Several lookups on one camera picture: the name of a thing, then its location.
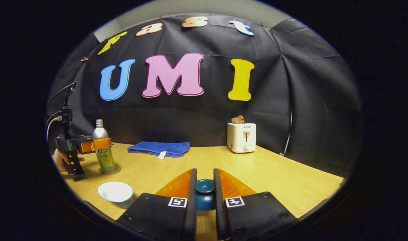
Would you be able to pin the teal teacup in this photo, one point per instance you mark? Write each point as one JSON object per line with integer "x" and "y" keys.
{"x": 116, "y": 192}

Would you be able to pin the teal teacup lid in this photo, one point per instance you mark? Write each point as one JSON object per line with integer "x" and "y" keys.
{"x": 205, "y": 194}

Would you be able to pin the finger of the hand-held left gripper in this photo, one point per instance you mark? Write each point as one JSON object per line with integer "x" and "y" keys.
{"x": 101, "y": 144}

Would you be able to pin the silver green water bottle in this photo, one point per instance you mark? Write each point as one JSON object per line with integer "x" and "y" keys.
{"x": 103, "y": 157}

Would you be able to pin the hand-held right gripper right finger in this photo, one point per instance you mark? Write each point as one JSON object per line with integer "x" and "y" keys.
{"x": 218, "y": 214}

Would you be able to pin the black backdrop cloth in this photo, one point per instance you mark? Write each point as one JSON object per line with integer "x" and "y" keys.
{"x": 190, "y": 117}

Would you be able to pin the white toaster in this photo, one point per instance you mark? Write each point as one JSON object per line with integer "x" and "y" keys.
{"x": 241, "y": 138}

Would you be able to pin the copper cloth clip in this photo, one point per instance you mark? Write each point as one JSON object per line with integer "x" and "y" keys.
{"x": 84, "y": 59}

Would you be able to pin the blue folded towel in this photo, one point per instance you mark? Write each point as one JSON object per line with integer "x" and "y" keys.
{"x": 158, "y": 148}

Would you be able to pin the bread slice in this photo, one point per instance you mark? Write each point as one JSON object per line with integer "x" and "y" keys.
{"x": 238, "y": 119}

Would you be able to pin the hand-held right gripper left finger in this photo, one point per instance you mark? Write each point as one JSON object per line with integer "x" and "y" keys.
{"x": 191, "y": 214}

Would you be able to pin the round brown coaster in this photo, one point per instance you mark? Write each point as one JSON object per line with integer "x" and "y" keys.
{"x": 116, "y": 170}

